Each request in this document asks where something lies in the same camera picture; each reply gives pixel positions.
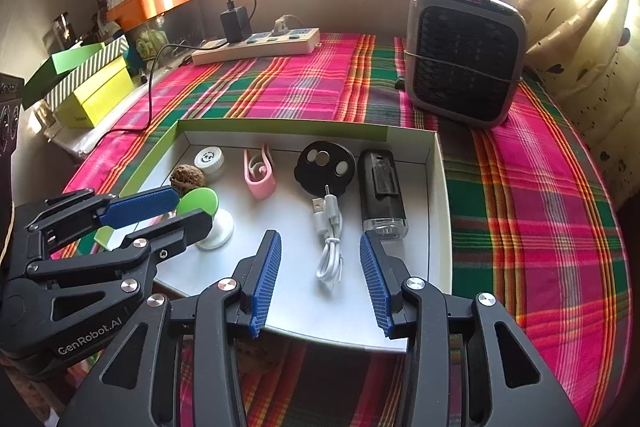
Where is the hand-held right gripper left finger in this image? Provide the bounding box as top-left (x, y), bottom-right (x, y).
top-left (57, 229), bottom-right (282, 427)

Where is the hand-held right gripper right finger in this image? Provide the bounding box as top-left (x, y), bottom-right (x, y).
top-left (359, 233), bottom-right (583, 427)

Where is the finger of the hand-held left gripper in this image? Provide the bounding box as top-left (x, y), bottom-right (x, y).
top-left (10, 208), bottom-right (215, 289)
top-left (15, 186), bottom-right (180, 249)

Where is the green-topped white holder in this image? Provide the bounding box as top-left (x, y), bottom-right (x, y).
top-left (177, 187), bottom-right (235, 252)

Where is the white usb cable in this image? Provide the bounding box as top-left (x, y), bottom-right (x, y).
top-left (311, 185), bottom-right (346, 290)

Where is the green white cardboard box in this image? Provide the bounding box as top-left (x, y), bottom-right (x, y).
top-left (95, 119), bottom-right (453, 353)

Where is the small white jar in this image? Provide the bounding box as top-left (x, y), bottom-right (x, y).
top-left (194, 146), bottom-right (227, 182)

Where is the black flashlight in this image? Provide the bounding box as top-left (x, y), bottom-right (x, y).
top-left (359, 148), bottom-right (408, 240)

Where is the pink clip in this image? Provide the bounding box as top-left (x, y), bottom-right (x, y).
top-left (243, 146), bottom-right (277, 200)

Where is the black disc with metal buttons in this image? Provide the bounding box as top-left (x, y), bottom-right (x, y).
top-left (295, 141), bottom-right (357, 198)

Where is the grey side shelf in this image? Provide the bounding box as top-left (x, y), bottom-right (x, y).
top-left (30, 72), bottom-right (166, 158)

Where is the striped cardboard box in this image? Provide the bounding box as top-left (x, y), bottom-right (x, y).
top-left (45, 34), bottom-right (130, 108)

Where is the plaid pink green tablecloth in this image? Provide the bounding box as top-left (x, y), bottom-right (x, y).
top-left (50, 32), bottom-right (633, 427)

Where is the green decorated jar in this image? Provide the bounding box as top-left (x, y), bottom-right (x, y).
top-left (134, 27), bottom-right (170, 59)

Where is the white power strip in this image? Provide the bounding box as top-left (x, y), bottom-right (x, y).
top-left (191, 27), bottom-right (321, 66)

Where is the black charger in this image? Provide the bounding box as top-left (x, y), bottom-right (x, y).
top-left (221, 6), bottom-right (252, 44)

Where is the grey space heater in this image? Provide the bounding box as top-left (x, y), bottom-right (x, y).
top-left (402, 0), bottom-right (528, 130)

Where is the cream heart-print curtain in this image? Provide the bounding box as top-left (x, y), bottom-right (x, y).
top-left (515, 0), bottom-right (636, 188)

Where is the black power cord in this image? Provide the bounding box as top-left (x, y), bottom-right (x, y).
top-left (97, 43), bottom-right (201, 142)

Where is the dark photo frame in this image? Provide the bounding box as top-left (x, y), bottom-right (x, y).
top-left (42, 12), bottom-right (73, 52)

